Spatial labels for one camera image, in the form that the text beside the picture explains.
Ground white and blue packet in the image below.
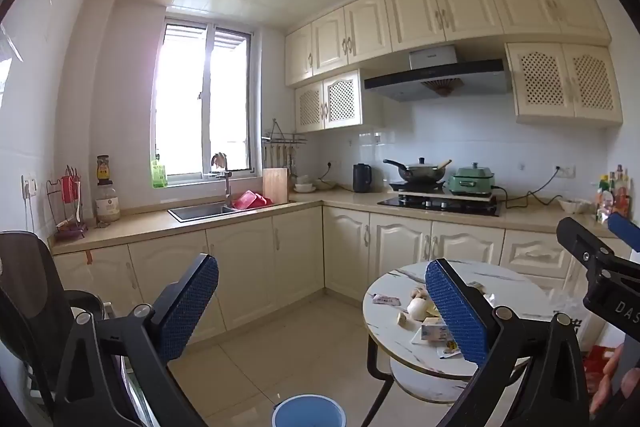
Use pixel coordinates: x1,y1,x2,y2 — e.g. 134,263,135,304
412,324,451,348

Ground group of condiment bottles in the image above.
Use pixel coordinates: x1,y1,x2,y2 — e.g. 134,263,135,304
595,164,631,225

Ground hanging utensil rack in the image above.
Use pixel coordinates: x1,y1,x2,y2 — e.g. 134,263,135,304
261,119,307,180

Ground black gas stove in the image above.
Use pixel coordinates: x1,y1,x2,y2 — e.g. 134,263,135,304
377,192,501,218

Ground red packet on floor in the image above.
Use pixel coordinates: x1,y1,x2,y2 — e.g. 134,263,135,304
585,347,621,388

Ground black electric kettle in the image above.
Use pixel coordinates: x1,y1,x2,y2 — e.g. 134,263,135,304
353,163,373,194

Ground person's right hand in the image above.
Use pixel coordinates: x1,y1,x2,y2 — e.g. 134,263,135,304
589,343,632,415

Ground round marble table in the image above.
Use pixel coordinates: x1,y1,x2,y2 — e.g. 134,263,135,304
361,259,556,427

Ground cream lattice door cabinet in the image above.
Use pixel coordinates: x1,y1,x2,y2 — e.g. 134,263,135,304
505,42,623,128
295,69,383,134

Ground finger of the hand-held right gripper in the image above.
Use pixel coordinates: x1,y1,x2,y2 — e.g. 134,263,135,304
556,216,618,275
606,212,640,254

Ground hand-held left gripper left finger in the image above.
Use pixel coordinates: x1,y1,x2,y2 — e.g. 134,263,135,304
52,253,220,427

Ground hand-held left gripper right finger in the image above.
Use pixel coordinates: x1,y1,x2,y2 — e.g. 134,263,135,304
425,258,591,427

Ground pink dish rack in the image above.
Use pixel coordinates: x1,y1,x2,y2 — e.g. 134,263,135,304
231,191,273,210

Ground cream upper wall cabinets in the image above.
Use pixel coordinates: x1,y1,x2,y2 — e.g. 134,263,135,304
284,0,612,88

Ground black power cable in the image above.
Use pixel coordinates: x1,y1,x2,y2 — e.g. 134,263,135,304
492,167,563,210

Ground green electric cooker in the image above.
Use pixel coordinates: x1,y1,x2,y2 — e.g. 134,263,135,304
447,163,496,196

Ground white rice bag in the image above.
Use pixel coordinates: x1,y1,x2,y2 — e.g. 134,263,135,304
550,297,588,343

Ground white onion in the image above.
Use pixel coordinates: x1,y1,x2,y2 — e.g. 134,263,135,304
406,297,429,321

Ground sliding glass window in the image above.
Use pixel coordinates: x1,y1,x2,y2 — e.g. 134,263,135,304
152,19,261,186

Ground wok with lid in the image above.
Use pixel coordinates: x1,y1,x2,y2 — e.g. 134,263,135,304
383,157,453,185

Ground black mesh office chair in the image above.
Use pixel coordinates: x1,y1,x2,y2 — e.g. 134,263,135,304
0,231,108,427

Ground steel kitchen sink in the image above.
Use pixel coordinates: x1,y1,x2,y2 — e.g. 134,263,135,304
167,203,238,223

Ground blue plastic bucket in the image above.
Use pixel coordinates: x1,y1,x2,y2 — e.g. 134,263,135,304
271,394,347,427

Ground black steel range hood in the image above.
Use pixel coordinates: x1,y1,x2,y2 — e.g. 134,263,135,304
364,46,508,102

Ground red knife rack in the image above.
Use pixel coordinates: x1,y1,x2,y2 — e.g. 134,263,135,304
46,164,88,242

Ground wooden cutting board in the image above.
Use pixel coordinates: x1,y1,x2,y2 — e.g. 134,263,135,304
263,168,289,204

